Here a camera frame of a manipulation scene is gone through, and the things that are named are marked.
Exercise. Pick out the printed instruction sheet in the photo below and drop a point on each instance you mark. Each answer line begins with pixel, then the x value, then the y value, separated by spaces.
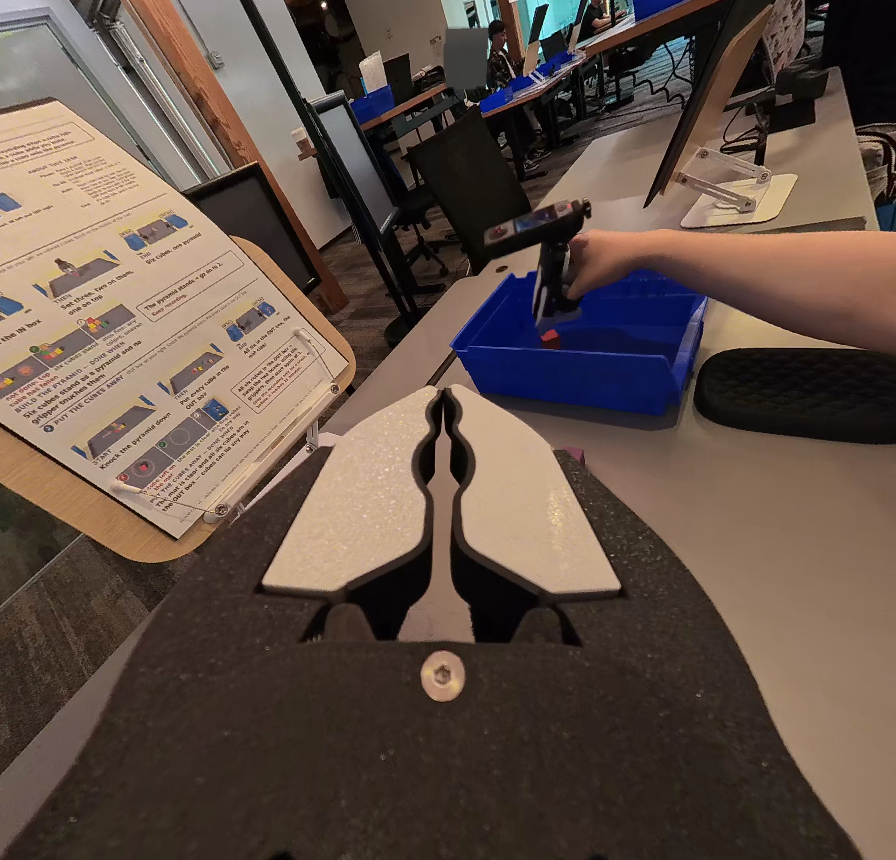
pixel 140 314

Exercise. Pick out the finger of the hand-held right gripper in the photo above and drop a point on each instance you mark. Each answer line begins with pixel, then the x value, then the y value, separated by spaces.
pixel 542 310
pixel 568 315

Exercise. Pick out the striped backpack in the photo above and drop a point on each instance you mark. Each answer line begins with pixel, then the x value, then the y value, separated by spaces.
pixel 878 163

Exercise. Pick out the purple wooden cube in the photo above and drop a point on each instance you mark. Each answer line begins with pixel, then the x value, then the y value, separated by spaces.
pixel 575 454

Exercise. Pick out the wooden stand board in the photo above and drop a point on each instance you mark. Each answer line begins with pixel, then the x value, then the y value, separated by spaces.
pixel 714 104

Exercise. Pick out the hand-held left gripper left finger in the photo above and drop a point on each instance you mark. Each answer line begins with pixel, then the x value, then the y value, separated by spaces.
pixel 350 510

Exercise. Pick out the person's right forearm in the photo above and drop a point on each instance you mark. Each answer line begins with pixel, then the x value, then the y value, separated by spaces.
pixel 770 279

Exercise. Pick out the instruction sheet on stand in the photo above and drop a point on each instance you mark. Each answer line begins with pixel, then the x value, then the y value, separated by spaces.
pixel 70 496

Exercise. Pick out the black framed screen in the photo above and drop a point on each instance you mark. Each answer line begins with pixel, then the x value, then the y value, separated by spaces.
pixel 252 223

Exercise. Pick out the person's right hand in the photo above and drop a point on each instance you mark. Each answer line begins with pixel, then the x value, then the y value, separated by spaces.
pixel 609 258

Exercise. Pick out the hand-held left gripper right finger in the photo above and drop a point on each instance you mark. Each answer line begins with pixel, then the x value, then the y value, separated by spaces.
pixel 532 510

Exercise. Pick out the wooden post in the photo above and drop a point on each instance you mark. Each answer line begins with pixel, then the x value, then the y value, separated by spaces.
pixel 175 69

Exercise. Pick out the black office chair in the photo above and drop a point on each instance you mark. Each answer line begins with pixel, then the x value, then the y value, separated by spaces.
pixel 469 181

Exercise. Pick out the red wooden cube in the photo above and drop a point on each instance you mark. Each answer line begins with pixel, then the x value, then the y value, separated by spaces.
pixel 551 340

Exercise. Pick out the rolling whiteboard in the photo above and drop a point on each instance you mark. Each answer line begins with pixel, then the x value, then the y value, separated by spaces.
pixel 357 174

